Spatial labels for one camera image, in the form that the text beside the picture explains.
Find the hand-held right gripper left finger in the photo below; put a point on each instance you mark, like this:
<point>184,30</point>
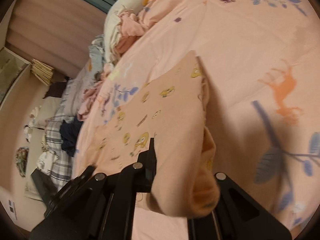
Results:
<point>125,205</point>

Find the pink animal print blanket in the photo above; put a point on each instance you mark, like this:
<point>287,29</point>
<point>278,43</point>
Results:
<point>250,55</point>

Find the beige headboard cushion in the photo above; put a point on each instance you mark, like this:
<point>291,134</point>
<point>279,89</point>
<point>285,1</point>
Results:
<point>32,150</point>
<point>48,112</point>

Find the dark navy garment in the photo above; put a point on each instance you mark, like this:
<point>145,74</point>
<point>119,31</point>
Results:
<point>71,135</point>

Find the cream white garment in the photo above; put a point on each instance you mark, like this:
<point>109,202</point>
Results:
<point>112,32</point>

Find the yellow striped hanging cloth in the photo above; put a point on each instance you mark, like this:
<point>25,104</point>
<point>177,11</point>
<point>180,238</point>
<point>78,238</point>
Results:
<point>42,71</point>

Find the pink garment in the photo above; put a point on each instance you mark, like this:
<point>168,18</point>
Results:
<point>130,32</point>
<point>88,102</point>

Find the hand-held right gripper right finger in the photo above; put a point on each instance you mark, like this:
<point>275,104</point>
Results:
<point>225,187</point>

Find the white printed shirt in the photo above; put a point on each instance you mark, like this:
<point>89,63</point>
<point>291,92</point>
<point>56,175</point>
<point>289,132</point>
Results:
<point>47,161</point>

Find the white wall shelf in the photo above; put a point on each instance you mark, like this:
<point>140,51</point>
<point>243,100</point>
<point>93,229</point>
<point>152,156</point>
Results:
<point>11,75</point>

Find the grey garment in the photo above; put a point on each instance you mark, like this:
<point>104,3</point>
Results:
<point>97,52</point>

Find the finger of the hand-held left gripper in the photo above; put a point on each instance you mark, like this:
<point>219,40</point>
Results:
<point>45,187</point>
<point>72,188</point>

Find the dark patterned cushion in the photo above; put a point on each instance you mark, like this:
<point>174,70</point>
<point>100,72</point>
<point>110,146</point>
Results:
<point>22,162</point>

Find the dark brown cloth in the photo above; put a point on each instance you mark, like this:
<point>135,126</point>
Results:
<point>55,90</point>

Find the pink curtain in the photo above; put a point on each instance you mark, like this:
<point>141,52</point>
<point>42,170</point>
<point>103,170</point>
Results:
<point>55,30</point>

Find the orange cartoon print shirt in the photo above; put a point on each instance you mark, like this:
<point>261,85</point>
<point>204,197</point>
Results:
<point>175,130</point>

